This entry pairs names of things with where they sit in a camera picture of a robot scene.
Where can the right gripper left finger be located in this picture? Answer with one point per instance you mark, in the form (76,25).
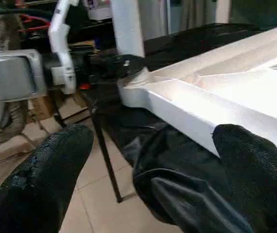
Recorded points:
(36,184)

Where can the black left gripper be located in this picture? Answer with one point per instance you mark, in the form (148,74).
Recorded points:
(110,65)

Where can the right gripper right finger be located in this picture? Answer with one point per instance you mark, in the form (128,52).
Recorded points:
(262,179)

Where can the white plastic table leg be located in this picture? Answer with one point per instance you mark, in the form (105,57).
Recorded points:
(128,26)

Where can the white plastic table top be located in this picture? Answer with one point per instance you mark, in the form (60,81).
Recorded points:
(226,92)

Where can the black table mat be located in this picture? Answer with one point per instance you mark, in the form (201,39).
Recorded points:
(187,189)

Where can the brown cardboard box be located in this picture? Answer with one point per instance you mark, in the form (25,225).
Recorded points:
(41,108)

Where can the black metal table frame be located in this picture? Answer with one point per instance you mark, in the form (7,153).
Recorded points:
(107,155)

